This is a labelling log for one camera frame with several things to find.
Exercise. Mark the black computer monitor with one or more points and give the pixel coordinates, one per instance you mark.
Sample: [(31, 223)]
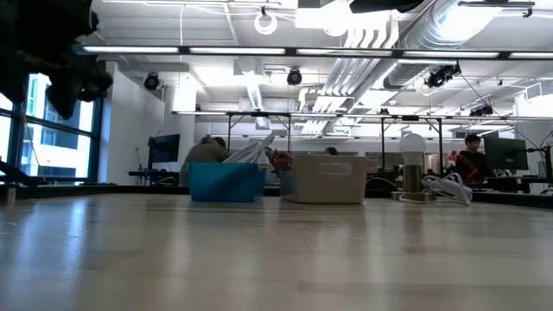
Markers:
[(505, 153), (164, 149)]

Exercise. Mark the beige plastic bin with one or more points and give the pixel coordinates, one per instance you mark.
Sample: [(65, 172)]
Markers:
[(324, 185)]

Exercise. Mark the red background robot arm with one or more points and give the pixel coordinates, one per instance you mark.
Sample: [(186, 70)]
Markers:
[(453, 157)]

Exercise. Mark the silver ventilation duct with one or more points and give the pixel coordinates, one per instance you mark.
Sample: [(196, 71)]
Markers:
[(432, 30)]

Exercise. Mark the dark window frame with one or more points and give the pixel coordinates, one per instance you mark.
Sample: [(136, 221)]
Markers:
[(98, 142)]

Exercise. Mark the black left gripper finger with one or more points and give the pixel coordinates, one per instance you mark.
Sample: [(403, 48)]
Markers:
[(65, 101), (95, 84)]

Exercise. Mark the white bulb brass lamp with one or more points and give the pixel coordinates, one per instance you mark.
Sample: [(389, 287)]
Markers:
[(412, 149)]

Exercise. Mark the teal plastic bin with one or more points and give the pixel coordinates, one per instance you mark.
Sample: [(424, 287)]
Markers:
[(226, 183)]

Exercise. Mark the overhead light bar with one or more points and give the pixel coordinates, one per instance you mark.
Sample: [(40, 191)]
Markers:
[(233, 50)]

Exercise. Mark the black metal workstation frame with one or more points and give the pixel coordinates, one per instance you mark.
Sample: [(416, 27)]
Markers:
[(259, 114)]

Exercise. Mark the black ceiling-mounted camera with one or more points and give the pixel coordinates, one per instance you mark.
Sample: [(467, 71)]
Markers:
[(440, 75), (151, 81), (294, 77), (481, 110)]

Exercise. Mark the person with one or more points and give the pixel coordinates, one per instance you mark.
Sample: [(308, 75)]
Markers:
[(471, 164), (203, 153), (331, 150)]

